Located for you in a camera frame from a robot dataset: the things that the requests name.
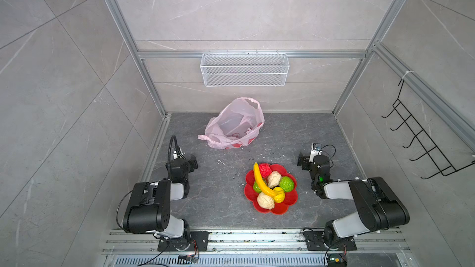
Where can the white wire mesh basket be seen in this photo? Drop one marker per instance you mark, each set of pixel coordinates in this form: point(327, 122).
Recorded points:
point(244, 69)

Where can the black wire hook rack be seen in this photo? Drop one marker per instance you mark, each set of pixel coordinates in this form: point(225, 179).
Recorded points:
point(443, 166)

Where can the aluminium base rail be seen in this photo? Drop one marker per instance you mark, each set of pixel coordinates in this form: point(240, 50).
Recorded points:
point(258, 248)

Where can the pink plastic bag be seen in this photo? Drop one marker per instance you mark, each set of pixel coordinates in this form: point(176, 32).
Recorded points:
point(238, 125)

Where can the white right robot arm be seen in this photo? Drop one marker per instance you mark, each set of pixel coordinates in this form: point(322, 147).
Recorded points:
point(377, 206)

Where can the yellow fake banana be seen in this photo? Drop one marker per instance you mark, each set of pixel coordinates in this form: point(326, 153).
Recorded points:
point(260, 180)

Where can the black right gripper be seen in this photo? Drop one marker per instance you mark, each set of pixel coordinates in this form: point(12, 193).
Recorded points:
point(306, 161)

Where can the green fake lime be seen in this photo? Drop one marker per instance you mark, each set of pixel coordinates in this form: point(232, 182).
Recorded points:
point(287, 184)

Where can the cream fake fruit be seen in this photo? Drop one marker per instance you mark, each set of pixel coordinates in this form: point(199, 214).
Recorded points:
point(273, 180)
point(265, 201)

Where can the red flower-shaped bowl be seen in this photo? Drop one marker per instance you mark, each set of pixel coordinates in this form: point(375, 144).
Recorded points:
point(280, 208)

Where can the green fake kiwi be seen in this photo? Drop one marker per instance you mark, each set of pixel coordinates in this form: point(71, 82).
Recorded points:
point(256, 188)

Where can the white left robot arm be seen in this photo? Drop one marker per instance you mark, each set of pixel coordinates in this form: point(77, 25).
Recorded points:
point(148, 210)

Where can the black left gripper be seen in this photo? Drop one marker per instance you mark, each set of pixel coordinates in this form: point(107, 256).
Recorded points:
point(190, 166)

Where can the yellow fake lemon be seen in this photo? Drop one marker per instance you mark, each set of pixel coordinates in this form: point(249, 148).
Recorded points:
point(279, 194)

